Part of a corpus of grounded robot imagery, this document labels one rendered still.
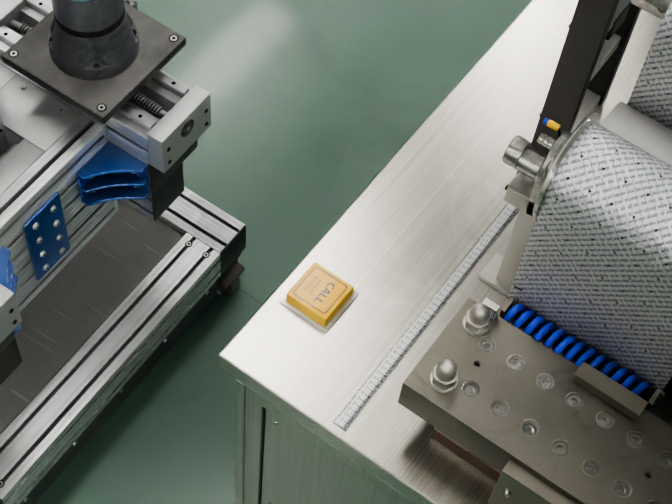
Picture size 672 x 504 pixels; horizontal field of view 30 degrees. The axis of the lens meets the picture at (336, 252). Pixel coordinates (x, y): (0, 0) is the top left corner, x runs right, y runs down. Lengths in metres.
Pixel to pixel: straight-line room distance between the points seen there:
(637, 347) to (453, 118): 0.57
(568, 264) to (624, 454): 0.25
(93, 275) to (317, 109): 0.81
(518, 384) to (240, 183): 1.51
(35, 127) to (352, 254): 0.65
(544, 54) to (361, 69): 1.17
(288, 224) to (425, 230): 1.10
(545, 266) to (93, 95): 0.88
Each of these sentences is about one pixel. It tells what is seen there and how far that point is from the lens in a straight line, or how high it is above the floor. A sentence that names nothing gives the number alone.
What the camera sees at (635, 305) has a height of 1.16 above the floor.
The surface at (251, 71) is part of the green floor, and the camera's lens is 3.23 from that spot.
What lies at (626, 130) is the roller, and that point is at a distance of 1.63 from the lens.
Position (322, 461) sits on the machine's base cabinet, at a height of 0.78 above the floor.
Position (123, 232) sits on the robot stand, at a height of 0.21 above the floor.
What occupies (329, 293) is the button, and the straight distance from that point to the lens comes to 1.79.
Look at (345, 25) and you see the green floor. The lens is 3.35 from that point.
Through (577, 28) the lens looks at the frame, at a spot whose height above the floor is 1.18.
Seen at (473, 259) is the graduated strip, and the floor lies 0.90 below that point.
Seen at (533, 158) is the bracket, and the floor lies 1.19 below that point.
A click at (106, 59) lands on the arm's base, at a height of 0.86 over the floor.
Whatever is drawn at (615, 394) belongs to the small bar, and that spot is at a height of 1.05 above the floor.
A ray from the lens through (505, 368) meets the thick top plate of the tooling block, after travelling 1.64.
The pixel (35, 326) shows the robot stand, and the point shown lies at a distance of 2.60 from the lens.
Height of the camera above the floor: 2.47
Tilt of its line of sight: 58 degrees down
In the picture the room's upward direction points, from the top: 7 degrees clockwise
